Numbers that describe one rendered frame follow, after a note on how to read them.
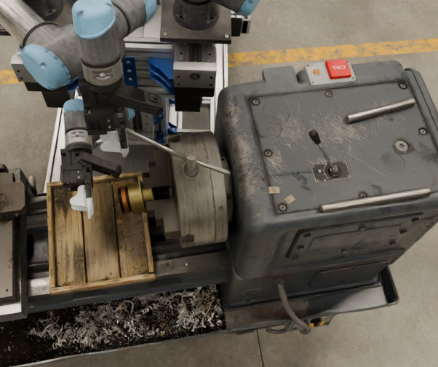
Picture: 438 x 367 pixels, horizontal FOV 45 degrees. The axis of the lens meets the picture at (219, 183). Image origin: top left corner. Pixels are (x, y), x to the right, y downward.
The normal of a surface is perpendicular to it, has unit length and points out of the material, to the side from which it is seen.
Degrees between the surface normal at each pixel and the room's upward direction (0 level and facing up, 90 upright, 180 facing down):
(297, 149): 0
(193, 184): 23
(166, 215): 7
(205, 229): 70
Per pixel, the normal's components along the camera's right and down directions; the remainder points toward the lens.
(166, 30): 0.06, -0.47
